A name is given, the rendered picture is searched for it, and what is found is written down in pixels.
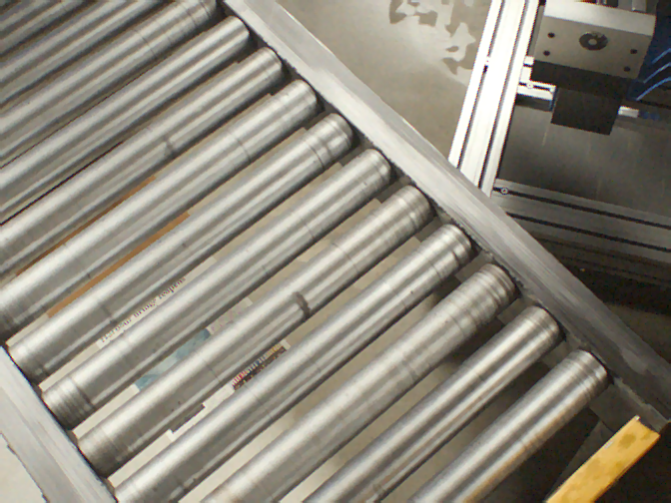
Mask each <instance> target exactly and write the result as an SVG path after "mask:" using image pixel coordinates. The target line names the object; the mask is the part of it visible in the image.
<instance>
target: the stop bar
mask: <svg viewBox="0 0 671 503"><path fill-rule="evenodd" d="M659 439H660V434H659V433H658V431H657V430H655V429H654V428H653V427H652V426H651V425H650V424H649V423H648V422H647V421H646V420H645V419H644V418H643V417H642V416H639V415H636V416H635V417H633V418H632V419H631V420H630V421H629V422H628V423H627V424H626V425H625V426H624V427H623V428H622V429H621V430H620V431H619V432H617V433H616V434H615V435H614V436H613V437H612V438H611V439H610V440H609V441H608V442H607V443H606V444H605V445H604V446H603V447H602V448H600V449H599V450H598V451H597V452H596V453H595V454H594V455H593V456H592V457H591V458H590V459H589V460H588V461H587V462H586V463H584V464H583V465H582V466H581V467H580V468H579V469H578V470H577V471H576V472H575V473H574V474H573V475H572V476H571V477H570V478H569V479H567V480H566V481H565V482H564V483H563V484H562V485H561V486H560V487H559V488H558V489H557V490H556V491H555V492H554V493H553V494H551V495H550V496H549V497H548V498H547V499H546V500H545V501H544V502H543V503H593V502H594V501H595V500H596V499H597V498H598V497H599V496H600V495H601V494H603V493H604V492H605V491H606V490H607V489H608V488H609V487H610V488H614V487H615V486H616V485H617V484H618V483H619V480H618V478H619V477H620V476H621V475H622V474H623V473H624V472H626V471H627V470H628V469H629V468H630V467H631V466H632V465H633V464H634V463H635V462H636V461H637V460H638V459H639V458H640V457H641V456H642V455H643V454H644V453H645V452H646V451H647V450H648V449H650V448H651V447H652V446H653V445H654V444H655V443H656V442H657V441H658V440H659Z"/></svg>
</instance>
